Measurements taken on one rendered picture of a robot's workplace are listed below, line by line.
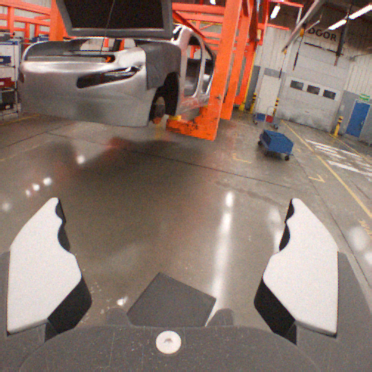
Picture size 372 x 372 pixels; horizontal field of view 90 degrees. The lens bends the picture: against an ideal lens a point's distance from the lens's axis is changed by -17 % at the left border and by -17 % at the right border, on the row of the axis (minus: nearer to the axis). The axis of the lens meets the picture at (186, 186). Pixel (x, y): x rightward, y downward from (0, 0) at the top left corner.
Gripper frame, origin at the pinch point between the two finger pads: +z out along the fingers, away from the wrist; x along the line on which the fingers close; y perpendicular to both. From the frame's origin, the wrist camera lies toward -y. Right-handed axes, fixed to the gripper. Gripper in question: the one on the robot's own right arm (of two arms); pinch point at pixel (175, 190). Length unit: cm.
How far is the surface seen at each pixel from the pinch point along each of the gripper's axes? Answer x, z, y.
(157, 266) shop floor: -17, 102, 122
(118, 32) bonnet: -78, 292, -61
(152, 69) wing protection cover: -26, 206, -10
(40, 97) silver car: -135, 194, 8
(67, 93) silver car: -100, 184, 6
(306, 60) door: 619, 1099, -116
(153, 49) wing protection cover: -25, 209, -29
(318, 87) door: 695, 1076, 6
